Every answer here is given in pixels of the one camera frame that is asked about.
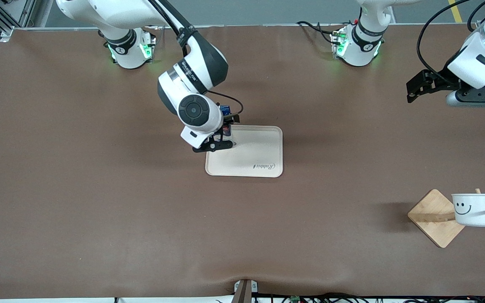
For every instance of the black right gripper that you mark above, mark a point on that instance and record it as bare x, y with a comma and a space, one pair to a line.
227, 122

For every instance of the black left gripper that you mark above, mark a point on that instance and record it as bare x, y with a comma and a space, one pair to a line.
441, 81

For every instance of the blue milk carton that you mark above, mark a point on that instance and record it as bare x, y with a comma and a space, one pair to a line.
225, 110

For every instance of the white smiley face mug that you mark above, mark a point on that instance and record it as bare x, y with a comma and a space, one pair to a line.
474, 210

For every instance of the wooden cup rack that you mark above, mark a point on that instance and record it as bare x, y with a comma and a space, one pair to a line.
432, 216

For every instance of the cream rabbit print tray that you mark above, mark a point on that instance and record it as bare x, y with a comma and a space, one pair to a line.
251, 155

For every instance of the metal camera post bracket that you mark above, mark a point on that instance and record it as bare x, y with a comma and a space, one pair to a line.
246, 290

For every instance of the aluminium frame structure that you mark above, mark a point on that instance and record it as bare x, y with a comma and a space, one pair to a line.
25, 12

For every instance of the metal table corner bracket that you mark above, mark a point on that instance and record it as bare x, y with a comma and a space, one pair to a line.
6, 34

